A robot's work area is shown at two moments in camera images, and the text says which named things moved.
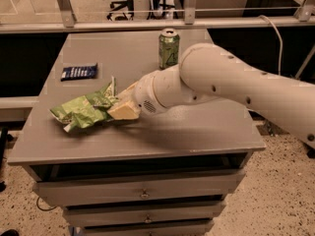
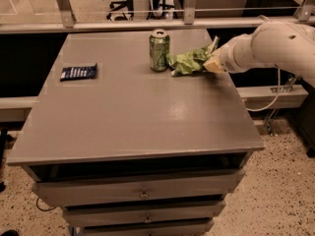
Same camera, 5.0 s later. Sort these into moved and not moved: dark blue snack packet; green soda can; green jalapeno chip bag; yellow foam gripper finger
Moved: green jalapeno chip bag; yellow foam gripper finger; green soda can
Not moved: dark blue snack packet
